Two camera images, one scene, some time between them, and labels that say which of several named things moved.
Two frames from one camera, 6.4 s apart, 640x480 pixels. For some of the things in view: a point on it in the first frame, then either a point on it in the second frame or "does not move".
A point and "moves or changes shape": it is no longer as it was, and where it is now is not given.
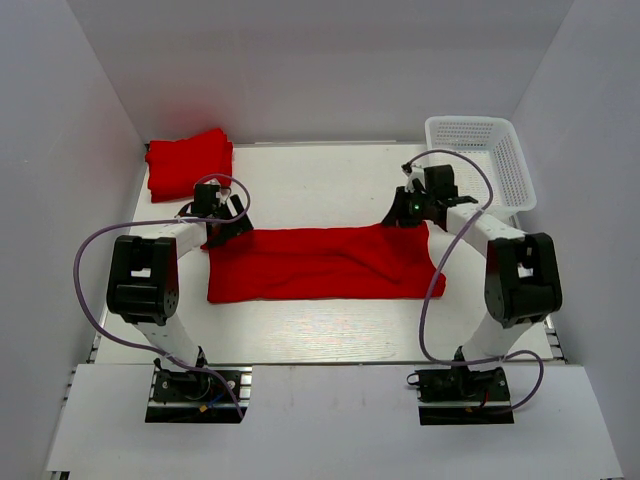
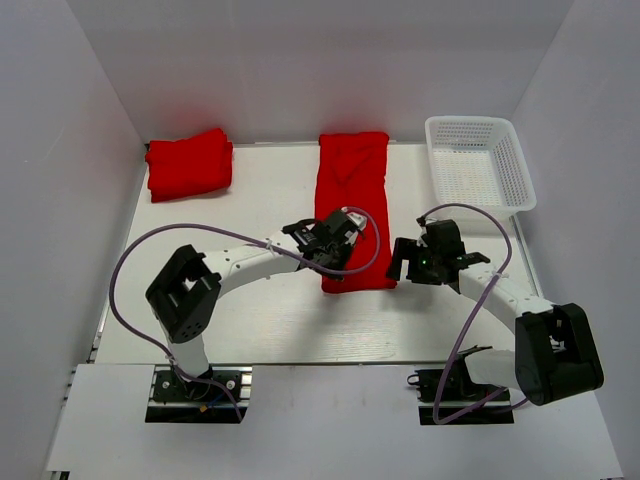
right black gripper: (398, 216) to (405, 248)
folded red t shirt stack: (176, 168) does not move
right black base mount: (448, 396) does not move
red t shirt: (323, 263) moves or changes shape
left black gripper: (234, 229) to (346, 252)
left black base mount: (180, 394) does not move
